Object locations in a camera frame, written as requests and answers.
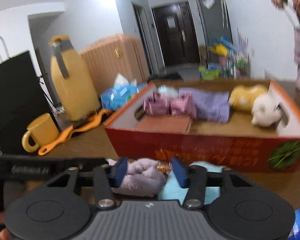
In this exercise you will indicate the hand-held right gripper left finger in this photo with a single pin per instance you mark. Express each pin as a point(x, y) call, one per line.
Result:
point(121, 171)

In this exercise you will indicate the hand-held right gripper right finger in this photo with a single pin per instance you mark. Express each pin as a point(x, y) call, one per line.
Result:
point(179, 172)

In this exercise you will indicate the light blue fluffy puff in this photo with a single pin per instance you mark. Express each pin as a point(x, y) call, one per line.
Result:
point(172, 190)

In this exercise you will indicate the red cardboard box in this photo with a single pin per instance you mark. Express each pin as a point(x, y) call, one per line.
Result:
point(190, 150)

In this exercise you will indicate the pink satin scrunchie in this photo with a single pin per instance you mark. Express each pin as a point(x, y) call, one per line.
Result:
point(183, 105)

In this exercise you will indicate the purple satin scrunchie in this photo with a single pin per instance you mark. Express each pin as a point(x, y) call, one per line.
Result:
point(156, 105)

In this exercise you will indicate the purple cloth pouch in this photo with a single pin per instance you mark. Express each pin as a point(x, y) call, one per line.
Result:
point(212, 105)

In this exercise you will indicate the yellow and white plush toy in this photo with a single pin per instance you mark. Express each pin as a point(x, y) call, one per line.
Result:
point(250, 100)

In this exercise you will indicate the person's left hand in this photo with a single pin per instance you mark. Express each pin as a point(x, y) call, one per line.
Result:
point(3, 227)

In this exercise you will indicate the yellow mug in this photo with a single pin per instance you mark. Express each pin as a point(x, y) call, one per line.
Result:
point(43, 130)

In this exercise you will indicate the black paper bag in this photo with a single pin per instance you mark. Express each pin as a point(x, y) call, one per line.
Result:
point(15, 100)

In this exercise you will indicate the blue tissue pack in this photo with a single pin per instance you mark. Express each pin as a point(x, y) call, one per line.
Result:
point(120, 95)

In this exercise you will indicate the yellow thermos jug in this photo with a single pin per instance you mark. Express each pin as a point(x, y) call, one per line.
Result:
point(72, 87)

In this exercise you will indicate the dark door mat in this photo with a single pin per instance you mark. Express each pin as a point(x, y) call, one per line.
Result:
point(167, 76)

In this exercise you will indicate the beige ribbed suitcase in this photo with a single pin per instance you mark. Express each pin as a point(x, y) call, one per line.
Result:
point(107, 60)

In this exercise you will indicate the storage cart with bottles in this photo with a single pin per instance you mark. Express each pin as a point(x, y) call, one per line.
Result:
point(230, 65)

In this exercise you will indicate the yellow watering can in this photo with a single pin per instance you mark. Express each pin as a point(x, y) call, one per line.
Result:
point(218, 49)

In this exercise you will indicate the dark brown entrance door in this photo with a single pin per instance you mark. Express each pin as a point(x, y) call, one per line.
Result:
point(175, 35)

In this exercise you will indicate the grey refrigerator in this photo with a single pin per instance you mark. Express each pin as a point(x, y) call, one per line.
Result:
point(215, 20)

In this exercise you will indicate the side room door frame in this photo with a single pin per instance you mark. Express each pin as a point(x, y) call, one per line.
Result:
point(141, 37)

